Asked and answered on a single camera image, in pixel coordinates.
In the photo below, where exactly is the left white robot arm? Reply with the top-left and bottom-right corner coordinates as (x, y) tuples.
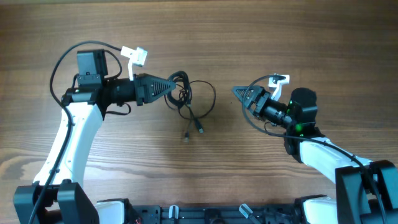
(13, 49), (176, 223)

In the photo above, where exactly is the thin black usb cable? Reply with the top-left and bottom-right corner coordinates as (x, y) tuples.
(174, 80), (217, 144)

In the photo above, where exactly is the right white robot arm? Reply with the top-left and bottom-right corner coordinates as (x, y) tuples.
(233, 85), (397, 223)

